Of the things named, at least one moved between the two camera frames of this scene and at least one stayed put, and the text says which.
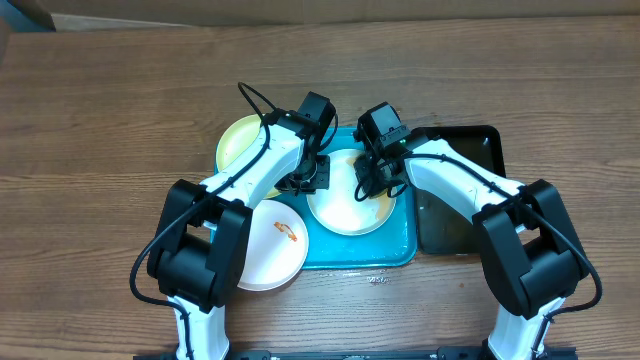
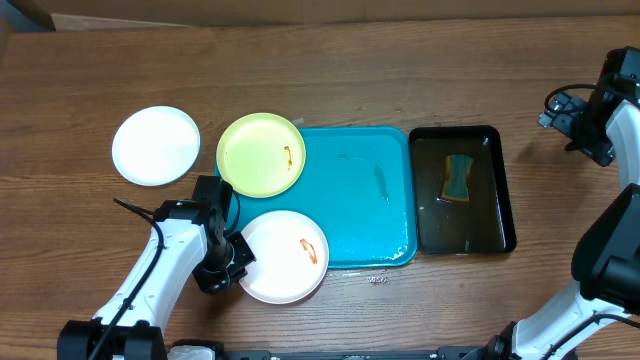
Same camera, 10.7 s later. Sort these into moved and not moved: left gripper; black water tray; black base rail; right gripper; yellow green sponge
Moved: left gripper; yellow green sponge; right gripper
Not moved: black water tray; black base rail
